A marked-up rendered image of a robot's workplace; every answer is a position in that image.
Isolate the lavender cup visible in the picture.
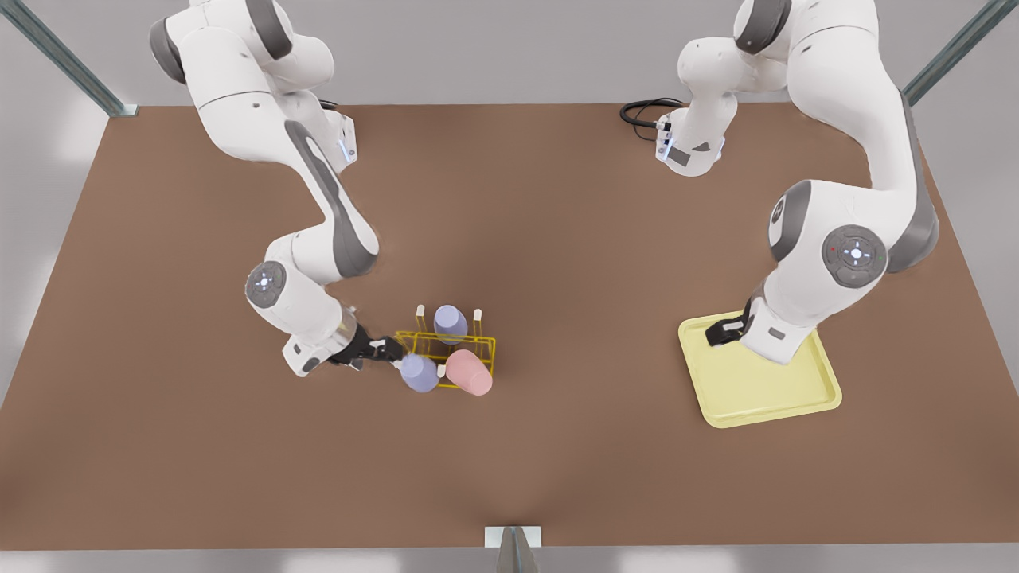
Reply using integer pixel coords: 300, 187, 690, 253
399, 353, 440, 394
433, 305, 469, 345

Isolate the pale yellow tray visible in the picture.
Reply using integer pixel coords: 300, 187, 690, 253
678, 313, 843, 429

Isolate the pink cup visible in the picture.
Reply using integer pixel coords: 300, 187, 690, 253
444, 349, 494, 396

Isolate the yellow wire cup rack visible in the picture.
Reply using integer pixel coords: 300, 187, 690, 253
395, 305, 498, 391

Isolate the silver frame post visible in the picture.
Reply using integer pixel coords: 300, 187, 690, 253
485, 525, 543, 573
0, 0, 138, 119
902, 0, 1019, 107

